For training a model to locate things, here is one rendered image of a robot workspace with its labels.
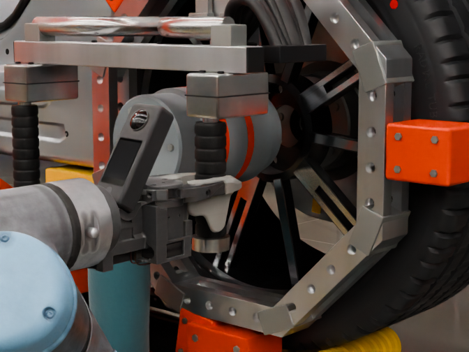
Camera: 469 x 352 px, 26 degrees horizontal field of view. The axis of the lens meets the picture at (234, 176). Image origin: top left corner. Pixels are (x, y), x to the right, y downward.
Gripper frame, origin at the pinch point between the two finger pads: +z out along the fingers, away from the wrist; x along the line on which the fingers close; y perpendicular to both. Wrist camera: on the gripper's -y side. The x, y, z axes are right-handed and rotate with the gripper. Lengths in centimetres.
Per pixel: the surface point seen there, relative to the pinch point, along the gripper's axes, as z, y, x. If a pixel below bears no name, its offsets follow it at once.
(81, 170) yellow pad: 36, 10, -68
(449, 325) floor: 206, 83, -84
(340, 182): 44.0, 7.5, -14.3
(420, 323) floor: 203, 83, -92
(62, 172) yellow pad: 34, 10, -70
